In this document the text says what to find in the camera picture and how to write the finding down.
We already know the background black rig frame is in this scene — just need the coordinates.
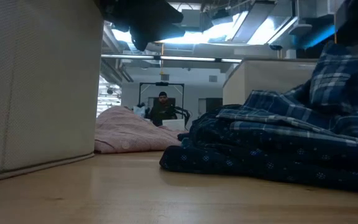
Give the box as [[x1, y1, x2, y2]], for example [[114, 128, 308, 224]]
[[138, 82, 185, 119]]

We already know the pink shirt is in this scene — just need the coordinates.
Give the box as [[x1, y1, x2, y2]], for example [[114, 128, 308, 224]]
[[94, 105, 188, 155]]

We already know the white box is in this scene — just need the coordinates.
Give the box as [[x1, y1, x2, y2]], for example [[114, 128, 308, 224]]
[[162, 119, 186, 131]]

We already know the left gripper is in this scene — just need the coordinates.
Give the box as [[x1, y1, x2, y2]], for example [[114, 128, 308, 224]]
[[99, 0, 185, 52]]

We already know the long ceiling light strip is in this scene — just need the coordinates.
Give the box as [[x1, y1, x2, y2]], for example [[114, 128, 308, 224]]
[[101, 54, 244, 63]]

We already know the angled ceiling light panel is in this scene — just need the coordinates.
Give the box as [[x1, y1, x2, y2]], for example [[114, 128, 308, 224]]
[[247, 15, 300, 45]]

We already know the beige fabric storage bin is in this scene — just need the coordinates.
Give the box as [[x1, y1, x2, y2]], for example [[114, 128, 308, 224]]
[[222, 58, 319, 106], [0, 0, 104, 185]]

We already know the navy dotted shirt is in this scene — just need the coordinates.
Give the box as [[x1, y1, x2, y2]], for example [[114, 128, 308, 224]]
[[159, 104, 358, 194]]

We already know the person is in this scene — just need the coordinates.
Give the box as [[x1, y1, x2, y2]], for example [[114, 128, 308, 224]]
[[149, 91, 178, 127]]

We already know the blue plaid shirt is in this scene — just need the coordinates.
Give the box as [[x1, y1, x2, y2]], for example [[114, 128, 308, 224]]
[[216, 42, 358, 147]]

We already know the white plastic bag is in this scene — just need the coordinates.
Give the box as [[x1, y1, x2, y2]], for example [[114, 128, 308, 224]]
[[132, 105, 147, 118]]

